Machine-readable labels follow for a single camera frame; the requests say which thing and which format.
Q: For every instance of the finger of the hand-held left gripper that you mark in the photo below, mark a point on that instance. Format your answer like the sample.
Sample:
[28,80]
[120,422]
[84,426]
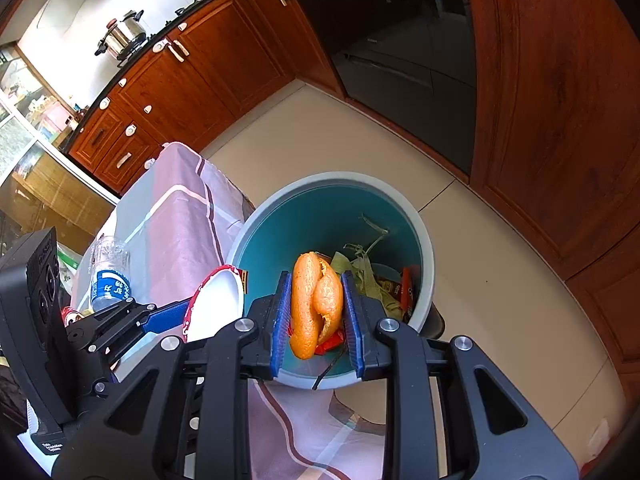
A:
[165,317]

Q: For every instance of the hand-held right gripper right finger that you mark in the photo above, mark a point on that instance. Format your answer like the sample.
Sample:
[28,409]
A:
[352,325]

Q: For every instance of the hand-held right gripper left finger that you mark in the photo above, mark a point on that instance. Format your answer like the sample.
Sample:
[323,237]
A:
[280,325]

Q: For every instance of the red foil wrapper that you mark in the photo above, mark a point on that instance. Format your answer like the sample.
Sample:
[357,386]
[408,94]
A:
[330,342]

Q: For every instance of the orange sweet potato peel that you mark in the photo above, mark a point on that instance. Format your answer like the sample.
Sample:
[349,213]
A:
[307,305]

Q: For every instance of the red soda can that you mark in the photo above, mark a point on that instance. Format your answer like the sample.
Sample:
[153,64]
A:
[72,316]

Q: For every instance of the green corn husk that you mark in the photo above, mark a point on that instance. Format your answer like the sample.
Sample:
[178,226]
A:
[365,275]

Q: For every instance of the red rim paper bowl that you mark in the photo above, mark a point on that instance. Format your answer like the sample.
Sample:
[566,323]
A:
[215,305]

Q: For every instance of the blue label plastic bottle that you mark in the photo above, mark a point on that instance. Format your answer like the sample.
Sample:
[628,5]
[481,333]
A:
[110,280]

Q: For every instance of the teal plastic bin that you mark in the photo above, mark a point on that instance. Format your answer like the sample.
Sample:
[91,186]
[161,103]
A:
[320,220]

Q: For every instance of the black plastic stool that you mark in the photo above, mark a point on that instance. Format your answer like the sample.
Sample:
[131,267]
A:
[432,320]

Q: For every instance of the glass sliding door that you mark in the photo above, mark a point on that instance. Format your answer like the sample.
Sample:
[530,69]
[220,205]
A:
[40,190]

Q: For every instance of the glass display cabinet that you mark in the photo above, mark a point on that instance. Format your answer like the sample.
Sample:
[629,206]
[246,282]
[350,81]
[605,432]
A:
[45,115]

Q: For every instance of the wooden kitchen cabinets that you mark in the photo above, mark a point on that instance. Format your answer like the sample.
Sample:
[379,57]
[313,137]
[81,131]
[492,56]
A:
[200,85]

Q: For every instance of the built-in oven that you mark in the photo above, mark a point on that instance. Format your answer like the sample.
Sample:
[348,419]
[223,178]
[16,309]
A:
[390,60]

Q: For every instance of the steel cooking pot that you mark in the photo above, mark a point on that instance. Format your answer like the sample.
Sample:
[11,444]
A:
[122,35]

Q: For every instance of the gas stove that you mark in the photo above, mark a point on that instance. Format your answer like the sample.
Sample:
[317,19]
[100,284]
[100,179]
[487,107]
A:
[185,10]

